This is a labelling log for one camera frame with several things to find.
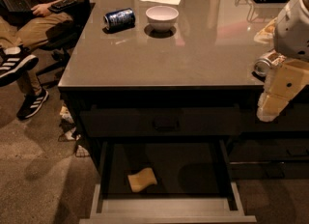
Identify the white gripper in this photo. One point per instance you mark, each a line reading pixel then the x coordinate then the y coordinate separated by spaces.
pixel 293 33

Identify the yellow sponge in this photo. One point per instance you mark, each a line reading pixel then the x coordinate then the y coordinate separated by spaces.
pixel 142 179

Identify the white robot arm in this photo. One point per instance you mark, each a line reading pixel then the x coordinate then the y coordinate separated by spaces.
pixel 289 32

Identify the dark counter cabinet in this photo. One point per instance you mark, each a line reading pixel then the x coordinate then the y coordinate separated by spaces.
pixel 281 145

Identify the open middle drawer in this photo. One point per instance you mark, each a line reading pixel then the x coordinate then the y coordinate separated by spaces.
pixel 194 184

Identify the closed top drawer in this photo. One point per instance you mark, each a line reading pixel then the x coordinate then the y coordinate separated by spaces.
pixel 134 122

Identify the silver tan can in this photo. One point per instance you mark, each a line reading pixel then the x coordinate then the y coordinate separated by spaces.
pixel 267 61

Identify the white bowl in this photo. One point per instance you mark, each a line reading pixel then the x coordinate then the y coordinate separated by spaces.
pixel 162 18

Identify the blue soda can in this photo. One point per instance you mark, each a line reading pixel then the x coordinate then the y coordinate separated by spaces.
pixel 120 19

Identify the black office chair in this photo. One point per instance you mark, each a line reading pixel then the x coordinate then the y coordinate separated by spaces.
pixel 50 19

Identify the black white floor sneaker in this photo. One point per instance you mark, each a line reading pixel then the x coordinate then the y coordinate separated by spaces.
pixel 32 105

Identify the seated person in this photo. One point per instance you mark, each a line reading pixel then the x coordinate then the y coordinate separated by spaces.
pixel 28 82

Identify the black white raised sneaker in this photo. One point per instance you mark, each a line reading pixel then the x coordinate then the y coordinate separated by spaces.
pixel 16 60

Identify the black laptop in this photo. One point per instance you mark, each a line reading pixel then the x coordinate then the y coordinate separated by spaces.
pixel 19 6

